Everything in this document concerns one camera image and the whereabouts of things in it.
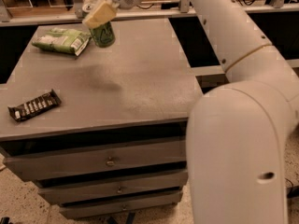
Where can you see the grey drawer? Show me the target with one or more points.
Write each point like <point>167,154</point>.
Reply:
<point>122,204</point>
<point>112,187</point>
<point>89,160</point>

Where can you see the middle grey drawer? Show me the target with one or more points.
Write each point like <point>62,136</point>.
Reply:
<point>112,187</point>

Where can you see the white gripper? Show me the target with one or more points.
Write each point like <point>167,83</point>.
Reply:
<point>106,11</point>

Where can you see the grey drawer cabinet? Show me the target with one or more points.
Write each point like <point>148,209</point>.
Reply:
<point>140,88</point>

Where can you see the black snack bar wrapper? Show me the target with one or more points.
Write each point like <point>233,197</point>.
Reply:
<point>35,107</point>

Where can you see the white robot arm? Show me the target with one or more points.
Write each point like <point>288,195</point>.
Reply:
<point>236,133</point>

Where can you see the bottom grey drawer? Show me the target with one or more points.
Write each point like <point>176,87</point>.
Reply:
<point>122,204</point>

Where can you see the green soda can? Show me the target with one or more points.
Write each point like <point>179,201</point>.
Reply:
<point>103,35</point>

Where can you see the green jalapeno chip bag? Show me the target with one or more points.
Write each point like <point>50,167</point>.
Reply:
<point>69,41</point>

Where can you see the grey metal shelf rail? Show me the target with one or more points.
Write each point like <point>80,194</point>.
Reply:
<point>93,14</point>

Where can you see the top grey drawer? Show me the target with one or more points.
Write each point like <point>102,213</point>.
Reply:
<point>89,160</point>

